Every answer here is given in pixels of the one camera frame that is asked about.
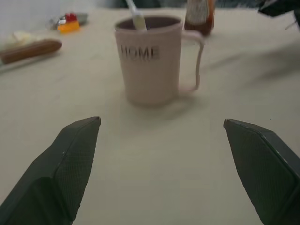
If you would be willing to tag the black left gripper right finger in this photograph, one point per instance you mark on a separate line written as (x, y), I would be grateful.
(262, 168)

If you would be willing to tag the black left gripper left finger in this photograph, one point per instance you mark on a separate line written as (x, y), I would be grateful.
(58, 173)

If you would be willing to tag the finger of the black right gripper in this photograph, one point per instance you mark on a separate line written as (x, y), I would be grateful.
(279, 8)

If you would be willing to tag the pink HOME mug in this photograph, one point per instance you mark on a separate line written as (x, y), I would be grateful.
(150, 63)

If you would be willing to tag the white toothbrush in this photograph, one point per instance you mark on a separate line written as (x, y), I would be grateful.
(138, 16)

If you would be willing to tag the brown sauce bottle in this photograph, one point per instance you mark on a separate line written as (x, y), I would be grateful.
(199, 15)

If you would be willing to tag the crumpled white cloth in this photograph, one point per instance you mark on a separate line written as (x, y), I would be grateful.
(20, 38)

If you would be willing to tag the red and orange toy bricks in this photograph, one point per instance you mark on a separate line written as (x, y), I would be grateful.
(68, 24)

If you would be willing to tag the small grey metal tray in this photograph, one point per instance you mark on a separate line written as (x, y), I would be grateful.
(82, 18)

